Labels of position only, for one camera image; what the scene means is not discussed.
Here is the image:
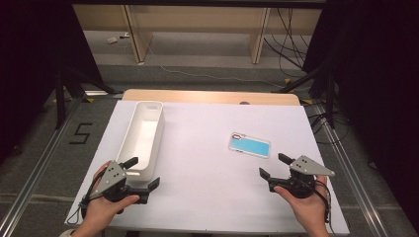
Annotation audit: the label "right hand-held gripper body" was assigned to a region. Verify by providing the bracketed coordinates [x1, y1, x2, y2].
[267, 155, 336, 199]

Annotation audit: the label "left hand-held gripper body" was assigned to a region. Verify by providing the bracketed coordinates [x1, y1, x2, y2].
[94, 160, 150, 205]

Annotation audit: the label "turquoise phone case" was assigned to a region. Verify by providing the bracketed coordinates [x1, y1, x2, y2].
[227, 131, 272, 160]

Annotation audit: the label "white plastic bin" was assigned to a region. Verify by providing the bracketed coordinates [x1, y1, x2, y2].
[116, 100, 166, 190]

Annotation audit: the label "person's left hand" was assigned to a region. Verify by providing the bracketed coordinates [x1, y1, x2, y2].
[76, 161, 141, 237]

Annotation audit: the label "person's right hand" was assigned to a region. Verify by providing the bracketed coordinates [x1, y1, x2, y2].
[273, 175, 330, 233]

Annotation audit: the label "white table board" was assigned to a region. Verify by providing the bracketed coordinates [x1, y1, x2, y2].
[64, 100, 351, 236]

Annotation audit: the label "black metal stand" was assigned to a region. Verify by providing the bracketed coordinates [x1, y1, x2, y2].
[280, 62, 337, 129]
[53, 67, 117, 129]

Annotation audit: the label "black curtain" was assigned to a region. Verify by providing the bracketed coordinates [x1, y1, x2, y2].
[302, 0, 419, 231]
[0, 0, 103, 162]

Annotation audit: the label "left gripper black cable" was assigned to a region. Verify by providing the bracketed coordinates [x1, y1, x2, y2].
[66, 171, 107, 225]

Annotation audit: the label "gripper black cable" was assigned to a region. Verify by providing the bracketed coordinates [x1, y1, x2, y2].
[309, 179, 338, 237]
[66, 171, 107, 225]

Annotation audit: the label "metal floor rail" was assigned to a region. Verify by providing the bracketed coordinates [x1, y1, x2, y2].
[0, 97, 83, 237]
[312, 103, 389, 237]

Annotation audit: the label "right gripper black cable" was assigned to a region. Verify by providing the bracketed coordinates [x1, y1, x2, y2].
[309, 179, 338, 237]

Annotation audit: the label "black floor cables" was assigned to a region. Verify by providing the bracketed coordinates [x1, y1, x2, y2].
[307, 98, 350, 146]

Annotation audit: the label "black hanging cables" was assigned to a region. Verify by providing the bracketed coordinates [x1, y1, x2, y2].
[263, 8, 317, 78]

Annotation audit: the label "light wooden desk frame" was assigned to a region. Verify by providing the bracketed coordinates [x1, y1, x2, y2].
[72, 3, 323, 65]

